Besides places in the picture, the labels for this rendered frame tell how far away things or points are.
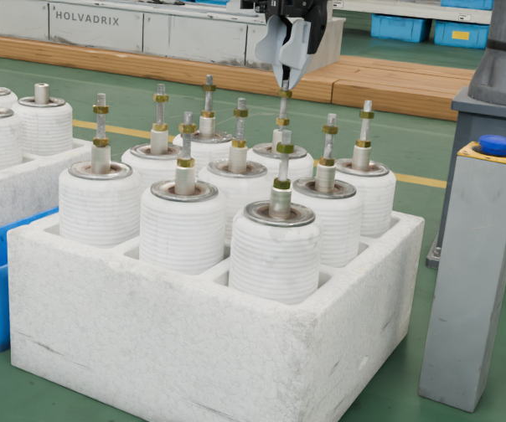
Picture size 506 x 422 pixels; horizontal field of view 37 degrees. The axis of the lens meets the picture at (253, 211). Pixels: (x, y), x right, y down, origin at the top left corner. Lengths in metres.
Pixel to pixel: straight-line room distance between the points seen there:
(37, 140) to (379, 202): 0.57
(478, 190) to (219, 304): 0.32
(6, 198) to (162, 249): 0.38
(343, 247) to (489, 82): 0.56
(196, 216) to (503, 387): 0.48
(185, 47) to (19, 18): 0.79
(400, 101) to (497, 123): 1.48
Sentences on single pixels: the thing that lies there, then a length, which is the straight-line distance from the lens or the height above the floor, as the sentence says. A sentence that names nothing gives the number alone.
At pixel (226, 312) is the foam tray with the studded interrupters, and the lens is 0.76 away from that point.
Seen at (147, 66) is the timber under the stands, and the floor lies 0.05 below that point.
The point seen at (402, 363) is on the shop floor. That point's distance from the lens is 1.05.
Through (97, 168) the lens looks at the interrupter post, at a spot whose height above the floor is 0.26.
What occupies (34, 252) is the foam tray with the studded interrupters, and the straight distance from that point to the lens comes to 0.90.
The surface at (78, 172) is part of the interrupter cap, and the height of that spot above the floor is 0.25.
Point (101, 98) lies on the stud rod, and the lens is 0.88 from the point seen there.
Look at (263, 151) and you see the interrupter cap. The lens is 1.03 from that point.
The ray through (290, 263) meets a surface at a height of 0.22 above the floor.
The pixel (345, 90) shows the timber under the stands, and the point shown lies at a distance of 2.81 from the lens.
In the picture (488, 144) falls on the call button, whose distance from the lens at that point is 0.88.
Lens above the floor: 0.51
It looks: 19 degrees down
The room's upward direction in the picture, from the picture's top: 4 degrees clockwise
